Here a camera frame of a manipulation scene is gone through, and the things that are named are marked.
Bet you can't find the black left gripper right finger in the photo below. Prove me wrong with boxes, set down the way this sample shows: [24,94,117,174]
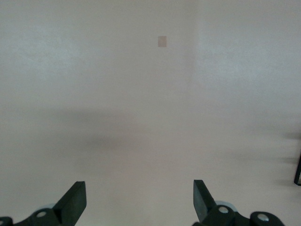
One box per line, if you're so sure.
[193,179,285,226]

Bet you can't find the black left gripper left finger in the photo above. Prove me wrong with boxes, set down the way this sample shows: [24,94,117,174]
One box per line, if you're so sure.
[0,180,87,226]

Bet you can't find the black wire cup holder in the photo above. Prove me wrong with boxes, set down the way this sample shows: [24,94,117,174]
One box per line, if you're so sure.
[293,150,301,186]

